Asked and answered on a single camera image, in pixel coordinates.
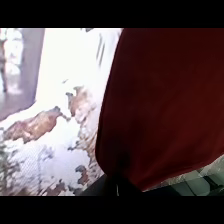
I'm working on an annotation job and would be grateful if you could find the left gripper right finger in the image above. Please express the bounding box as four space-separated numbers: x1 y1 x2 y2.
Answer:
117 179 148 197

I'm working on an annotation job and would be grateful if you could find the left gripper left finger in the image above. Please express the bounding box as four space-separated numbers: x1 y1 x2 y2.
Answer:
79 174 119 197

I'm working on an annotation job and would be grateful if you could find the red T-shirt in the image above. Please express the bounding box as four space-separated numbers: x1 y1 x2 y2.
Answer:
94 28 224 193

